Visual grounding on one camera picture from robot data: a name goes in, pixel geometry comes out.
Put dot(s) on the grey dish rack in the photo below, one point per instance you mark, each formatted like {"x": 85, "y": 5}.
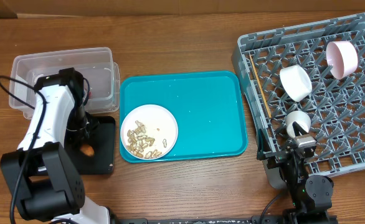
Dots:
{"x": 336, "y": 107}

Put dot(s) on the white bowl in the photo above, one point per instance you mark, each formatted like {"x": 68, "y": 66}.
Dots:
{"x": 295, "y": 82}

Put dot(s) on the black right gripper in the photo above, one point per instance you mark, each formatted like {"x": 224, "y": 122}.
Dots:
{"x": 276, "y": 157}

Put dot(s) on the white cup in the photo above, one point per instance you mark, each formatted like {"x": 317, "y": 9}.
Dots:
{"x": 301, "y": 118}

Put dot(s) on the carrot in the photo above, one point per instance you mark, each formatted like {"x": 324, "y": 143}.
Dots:
{"x": 87, "y": 150}

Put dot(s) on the wooden chopstick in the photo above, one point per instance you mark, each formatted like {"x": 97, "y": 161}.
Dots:
{"x": 260, "y": 87}

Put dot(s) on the black tray bin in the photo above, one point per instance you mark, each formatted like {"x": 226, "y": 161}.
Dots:
{"x": 102, "y": 140}

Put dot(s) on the pink plate with peanuts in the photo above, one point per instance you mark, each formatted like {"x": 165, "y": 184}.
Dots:
{"x": 149, "y": 132}

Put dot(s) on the pink bowl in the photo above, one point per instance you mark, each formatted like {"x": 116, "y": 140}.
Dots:
{"x": 343, "y": 58}

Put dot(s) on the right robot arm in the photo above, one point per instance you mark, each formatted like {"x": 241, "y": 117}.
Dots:
{"x": 311, "y": 194}

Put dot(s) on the clear plastic bin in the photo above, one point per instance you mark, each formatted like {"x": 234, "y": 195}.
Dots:
{"x": 95, "y": 64}

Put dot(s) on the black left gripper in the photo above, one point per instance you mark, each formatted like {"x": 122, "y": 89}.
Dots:
{"x": 75, "y": 140}

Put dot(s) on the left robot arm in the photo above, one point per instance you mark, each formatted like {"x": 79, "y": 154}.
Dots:
{"x": 63, "y": 140}

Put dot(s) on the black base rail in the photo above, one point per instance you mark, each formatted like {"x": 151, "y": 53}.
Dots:
{"x": 201, "y": 220}

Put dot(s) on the teal plastic tray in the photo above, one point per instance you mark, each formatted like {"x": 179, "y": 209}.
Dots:
{"x": 207, "y": 107}

